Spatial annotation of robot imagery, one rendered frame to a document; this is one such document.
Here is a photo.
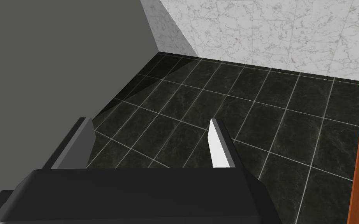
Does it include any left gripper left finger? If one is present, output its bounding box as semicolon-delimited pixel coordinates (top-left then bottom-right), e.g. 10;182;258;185
42;117;97;170

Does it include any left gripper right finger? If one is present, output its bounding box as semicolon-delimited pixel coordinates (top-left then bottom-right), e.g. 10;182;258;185
207;118;246;169

